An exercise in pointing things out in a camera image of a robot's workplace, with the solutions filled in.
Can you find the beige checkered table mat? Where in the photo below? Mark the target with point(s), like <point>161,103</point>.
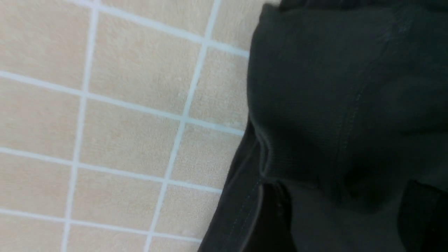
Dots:
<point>119,120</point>

